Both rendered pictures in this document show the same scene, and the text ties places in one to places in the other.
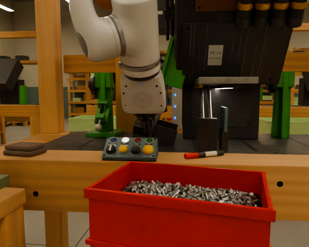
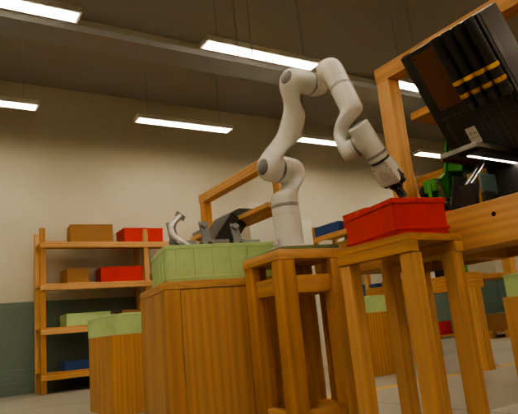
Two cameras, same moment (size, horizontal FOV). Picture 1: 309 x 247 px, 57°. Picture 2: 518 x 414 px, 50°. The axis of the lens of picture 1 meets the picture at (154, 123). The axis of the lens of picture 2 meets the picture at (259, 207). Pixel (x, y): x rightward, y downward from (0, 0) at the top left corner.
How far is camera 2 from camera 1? 169 cm
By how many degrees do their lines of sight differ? 54
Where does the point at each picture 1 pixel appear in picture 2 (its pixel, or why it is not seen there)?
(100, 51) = (346, 155)
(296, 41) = not seen: outside the picture
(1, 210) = (327, 253)
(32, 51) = not seen: hidden behind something
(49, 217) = not seen: hidden behind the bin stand
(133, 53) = (363, 152)
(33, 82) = not seen: outside the picture
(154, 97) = (389, 172)
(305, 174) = (509, 201)
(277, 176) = (490, 208)
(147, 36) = (366, 141)
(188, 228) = (372, 220)
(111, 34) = (349, 146)
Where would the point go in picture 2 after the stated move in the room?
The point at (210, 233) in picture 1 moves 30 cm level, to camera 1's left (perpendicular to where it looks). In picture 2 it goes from (378, 219) to (316, 236)
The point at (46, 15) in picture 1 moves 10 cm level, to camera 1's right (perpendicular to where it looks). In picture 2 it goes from (394, 148) to (409, 142)
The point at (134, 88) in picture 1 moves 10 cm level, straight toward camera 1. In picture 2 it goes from (377, 171) to (361, 167)
